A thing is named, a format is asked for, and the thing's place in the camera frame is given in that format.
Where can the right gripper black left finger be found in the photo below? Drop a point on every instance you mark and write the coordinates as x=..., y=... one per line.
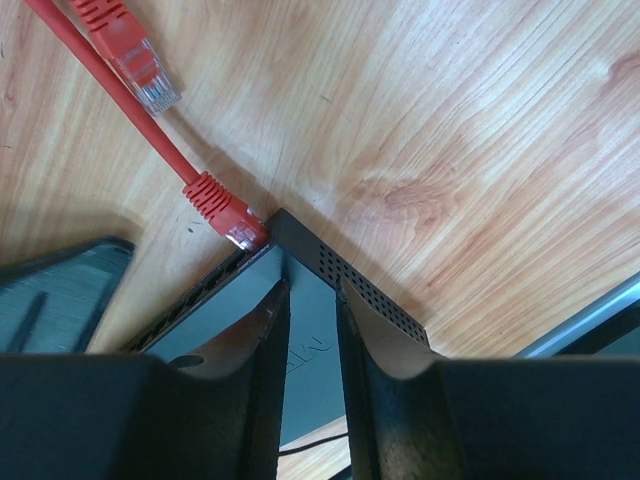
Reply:
x=213, y=413

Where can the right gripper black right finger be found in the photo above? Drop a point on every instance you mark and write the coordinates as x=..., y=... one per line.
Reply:
x=415, y=414

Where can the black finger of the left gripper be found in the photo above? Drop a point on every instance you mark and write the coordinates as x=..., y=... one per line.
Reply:
x=53, y=304

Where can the black network switch box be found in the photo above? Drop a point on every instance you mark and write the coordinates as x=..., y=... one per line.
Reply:
x=313, y=387

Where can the aluminium front rail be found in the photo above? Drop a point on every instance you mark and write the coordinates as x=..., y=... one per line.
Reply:
x=607, y=326

